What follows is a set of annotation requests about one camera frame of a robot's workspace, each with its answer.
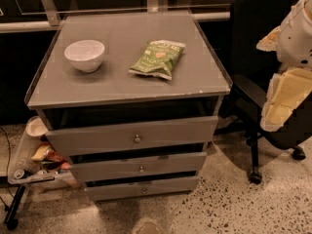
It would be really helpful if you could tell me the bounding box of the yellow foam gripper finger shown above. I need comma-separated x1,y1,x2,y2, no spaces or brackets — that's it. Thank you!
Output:
260,68,312,132
256,26,280,52

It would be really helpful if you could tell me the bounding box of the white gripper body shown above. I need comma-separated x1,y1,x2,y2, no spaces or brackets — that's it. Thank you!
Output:
277,0,312,67

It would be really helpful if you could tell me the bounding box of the grey bottom drawer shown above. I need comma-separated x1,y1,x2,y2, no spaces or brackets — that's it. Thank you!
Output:
85,176,199,201

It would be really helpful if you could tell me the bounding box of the grey drawer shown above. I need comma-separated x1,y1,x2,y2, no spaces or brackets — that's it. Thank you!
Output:
46,116,217,156
70,152,207,182
85,176,199,201

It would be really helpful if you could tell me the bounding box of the grey drawer cabinet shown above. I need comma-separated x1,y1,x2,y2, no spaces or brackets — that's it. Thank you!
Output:
25,15,231,189

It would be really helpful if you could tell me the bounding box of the grey middle drawer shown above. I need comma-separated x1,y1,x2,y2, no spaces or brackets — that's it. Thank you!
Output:
70,152,207,182

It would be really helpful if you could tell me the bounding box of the grey top drawer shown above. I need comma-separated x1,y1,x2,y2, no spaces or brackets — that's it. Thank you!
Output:
46,116,217,156

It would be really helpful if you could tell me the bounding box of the black office chair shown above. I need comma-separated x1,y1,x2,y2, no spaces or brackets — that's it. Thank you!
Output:
219,0,312,184

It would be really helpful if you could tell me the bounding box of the green chip bag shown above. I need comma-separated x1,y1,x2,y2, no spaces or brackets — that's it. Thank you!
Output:
129,40,185,81

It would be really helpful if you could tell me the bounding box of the white ceramic bowl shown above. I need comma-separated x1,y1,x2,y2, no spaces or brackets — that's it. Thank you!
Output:
64,40,105,72

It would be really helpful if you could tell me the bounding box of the red snack packet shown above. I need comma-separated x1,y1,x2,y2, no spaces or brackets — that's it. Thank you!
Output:
46,150,65,163

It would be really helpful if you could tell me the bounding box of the yellow snack packet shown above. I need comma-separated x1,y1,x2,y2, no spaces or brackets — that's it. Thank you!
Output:
31,145,51,162

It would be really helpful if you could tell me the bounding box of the metal railing bar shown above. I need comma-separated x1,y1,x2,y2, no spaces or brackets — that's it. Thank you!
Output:
0,0,229,33

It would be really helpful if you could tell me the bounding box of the soda can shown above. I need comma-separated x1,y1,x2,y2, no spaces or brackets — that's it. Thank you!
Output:
14,169,26,179

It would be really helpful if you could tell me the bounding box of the black bin stand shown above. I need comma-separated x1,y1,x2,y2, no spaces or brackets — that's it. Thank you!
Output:
4,185,25,230

